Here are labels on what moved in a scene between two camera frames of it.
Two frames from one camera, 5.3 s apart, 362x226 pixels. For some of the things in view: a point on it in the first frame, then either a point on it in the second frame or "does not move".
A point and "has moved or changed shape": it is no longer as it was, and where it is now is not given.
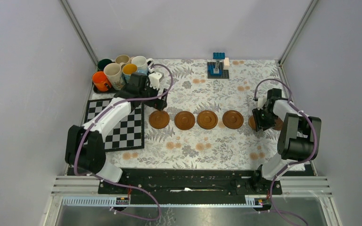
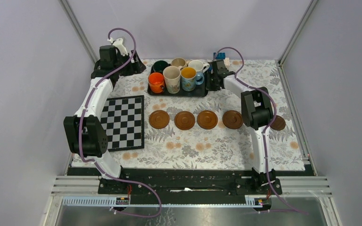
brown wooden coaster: (159, 119) does not move
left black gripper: (158, 103) → (135, 68)
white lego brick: (226, 63) does not move
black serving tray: (109, 91) has moved or changed shape
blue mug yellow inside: (127, 70) has moved or changed shape
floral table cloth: (207, 124) does not move
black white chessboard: (128, 133) does not move
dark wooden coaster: (278, 125) does not move
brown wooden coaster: (185, 120) does not move
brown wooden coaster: (233, 119) does not move
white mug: (142, 63) has moved or changed shape
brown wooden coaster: (207, 119) does not move
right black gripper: (259, 123) → (210, 88)
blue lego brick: (216, 55) does not move
